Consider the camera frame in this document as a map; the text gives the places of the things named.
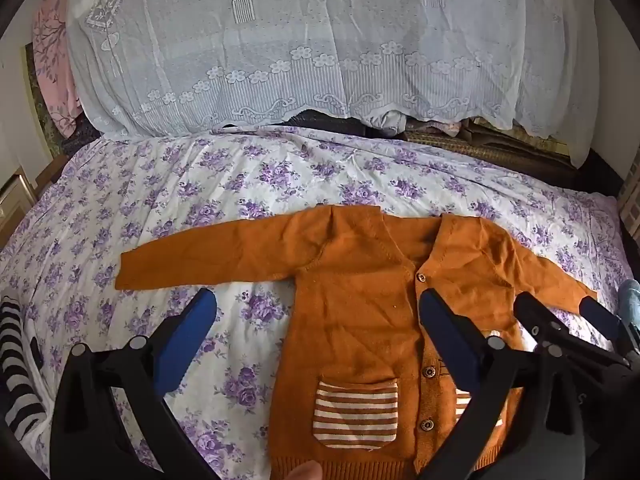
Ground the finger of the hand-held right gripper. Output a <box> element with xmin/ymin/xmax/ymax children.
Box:
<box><xmin>514</xmin><ymin>291</ymin><xmax>632</xmax><ymax>378</ymax></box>
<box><xmin>580</xmin><ymin>296</ymin><xmax>640</xmax><ymax>361</ymax></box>

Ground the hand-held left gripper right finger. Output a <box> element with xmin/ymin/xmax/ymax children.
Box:
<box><xmin>412</xmin><ymin>287</ymin><xmax>587</xmax><ymax>480</ymax></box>

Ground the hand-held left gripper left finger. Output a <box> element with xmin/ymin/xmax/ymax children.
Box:
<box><xmin>50</xmin><ymin>287</ymin><xmax>221</xmax><ymax>480</ymax></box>

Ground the orange knit cardigan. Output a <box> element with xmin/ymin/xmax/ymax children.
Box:
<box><xmin>115</xmin><ymin>204</ymin><xmax>598</xmax><ymax>480</ymax></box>

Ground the person's left hand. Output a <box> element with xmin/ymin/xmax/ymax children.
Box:
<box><xmin>290</xmin><ymin>461</ymin><xmax>325</xmax><ymax>480</ymax></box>

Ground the purple floral bedsheet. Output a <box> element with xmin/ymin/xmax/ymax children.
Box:
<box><xmin>0</xmin><ymin>125</ymin><xmax>633</xmax><ymax>480</ymax></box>

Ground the black and white striped garment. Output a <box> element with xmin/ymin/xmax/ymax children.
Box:
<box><xmin>0</xmin><ymin>292</ymin><xmax>51</xmax><ymax>456</ymax></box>

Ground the wooden nightstand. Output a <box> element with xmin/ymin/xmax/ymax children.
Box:
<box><xmin>0</xmin><ymin>165</ymin><xmax>38</xmax><ymax>226</ymax></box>

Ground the olive patterned cloth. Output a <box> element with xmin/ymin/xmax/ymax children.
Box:
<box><xmin>20</xmin><ymin>42</ymin><xmax>66</xmax><ymax>161</ymax></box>

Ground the pink floral cloth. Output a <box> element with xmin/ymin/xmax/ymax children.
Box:
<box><xmin>31</xmin><ymin>0</ymin><xmax>83</xmax><ymax>138</ymax></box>

